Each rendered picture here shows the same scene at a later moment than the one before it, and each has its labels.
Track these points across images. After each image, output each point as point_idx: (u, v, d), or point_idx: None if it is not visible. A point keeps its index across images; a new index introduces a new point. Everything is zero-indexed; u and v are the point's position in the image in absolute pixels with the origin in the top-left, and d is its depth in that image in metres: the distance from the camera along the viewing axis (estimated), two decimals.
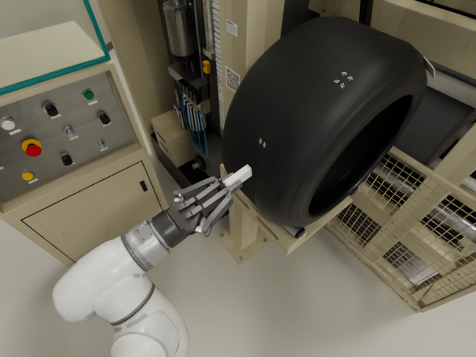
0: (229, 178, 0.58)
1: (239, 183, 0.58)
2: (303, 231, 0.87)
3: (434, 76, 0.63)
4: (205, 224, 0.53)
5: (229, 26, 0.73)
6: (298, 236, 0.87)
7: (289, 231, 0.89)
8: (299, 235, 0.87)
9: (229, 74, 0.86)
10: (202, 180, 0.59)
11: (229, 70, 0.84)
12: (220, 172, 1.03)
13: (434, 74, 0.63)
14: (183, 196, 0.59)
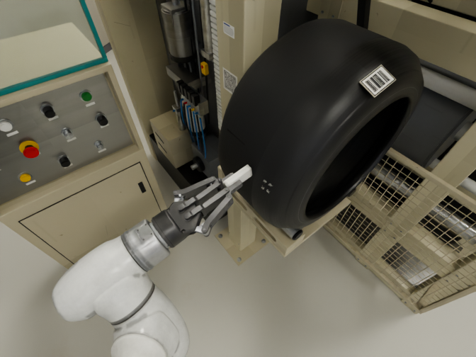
0: (229, 178, 0.58)
1: (239, 183, 0.58)
2: (297, 235, 0.86)
3: (390, 83, 0.50)
4: (205, 224, 0.53)
5: (227, 28, 0.73)
6: (295, 239, 0.88)
7: None
8: (297, 237, 0.88)
9: (226, 76, 0.85)
10: (202, 180, 0.59)
11: (227, 71, 0.84)
12: (218, 173, 1.03)
13: (389, 84, 0.49)
14: (183, 196, 0.59)
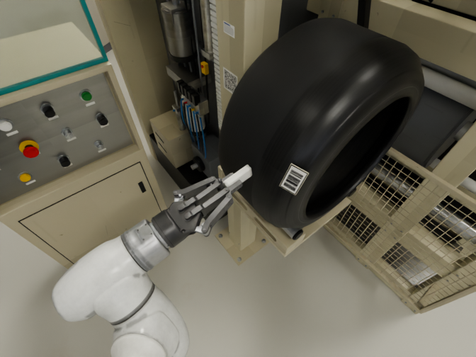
0: (229, 178, 0.58)
1: (239, 183, 0.58)
2: (295, 238, 0.86)
3: (305, 178, 0.53)
4: (205, 224, 0.53)
5: (227, 27, 0.73)
6: (297, 238, 0.88)
7: None
8: (299, 236, 0.88)
9: (226, 75, 0.85)
10: (202, 180, 0.59)
11: (227, 71, 0.84)
12: (218, 173, 1.02)
13: (304, 180, 0.53)
14: (183, 196, 0.59)
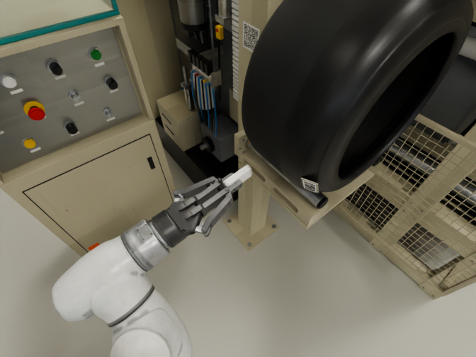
0: (229, 178, 0.58)
1: (239, 183, 0.58)
2: (326, 202, 0.83)
3: (317, 186, 0.62)
4: (205, 224, 0.53)
5: None
6: (326, 200, 0.81)
7: (314, 195, 0.81)
8: (324, 202, 0.81)
9: (246, 31, 0.79)
10: (202, 180, 0.59)
11: (247, 25, 0.78)
12: (234, 142, 0.96)
13: (316, 187, 0.62)
14: (183, 196, 0.59)
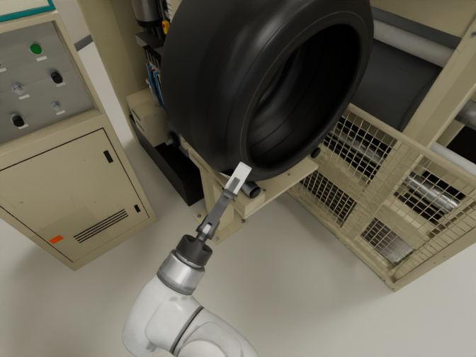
0: (227, 182, 0.60)
1: (233, 179, 0.58)
2: (253, 197, 0.85)
3: None
4: (202, 223, 0.54)
5: None
6: (258, 193, 0.85)
7: (254, 183, 0.86)
8: (257, 193, 0.84)
9: None
10: None
11: None
12: (179, 135, 0.99)
13: None
14: None
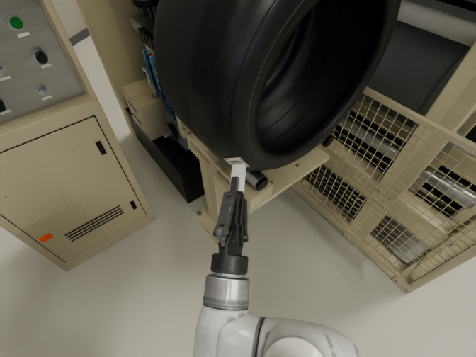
0: None
1: (231, 180, 0.59)
2: (259, 190, 0.75)
3: (242, 160, 0.59)
4: (217, 229, 0.53)
5: None
6: (265, 185, 0.76)
7: (261, 173, 0.77)
8: (264, 184, 0.75)
9: None
10: None
11: None
12: (177, 122, 0.90)
13: (242, 161, 0.59)
14: None
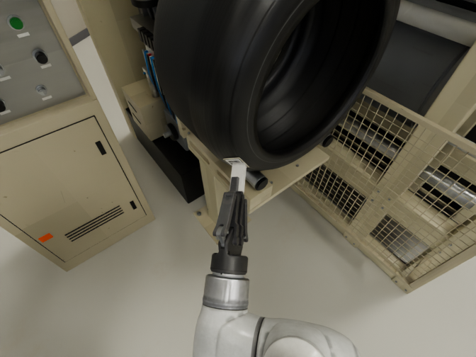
0: None
1: (231, 180, 0.59)
2: (259, 190, 0.75)
3: (241, 160, 0.59)
4: (216, 229, 0.53)
5: None
6: (265, 185, 0.76)
7: (261, 173, 0.77)
8: (264, 184, 0.75)
9: None
10: None
11: None
12: (177, 122, 0.90)
13: (242, 161, 0.59)
14: None
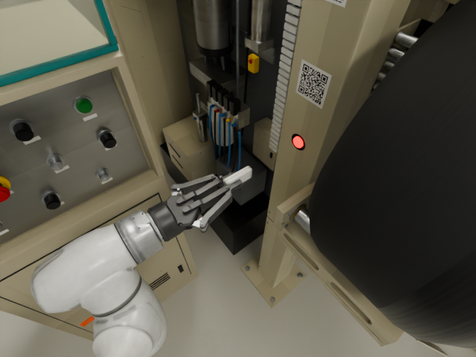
0: (229, 177, 0.58)
1: (239, 182, 0.58)
2: None
3: (445, 355, 0.40)
4: (204, 219, 0.52)
5: None
6: None
7: None
8: None
9: (306, 74, 0.54)
10: (202, 177, 0.59)
11: (309, 66, 0.52)
12: (275, 216, 0.71)
13: (444, 354, 0.40)
14: (181, 191, 0.58)
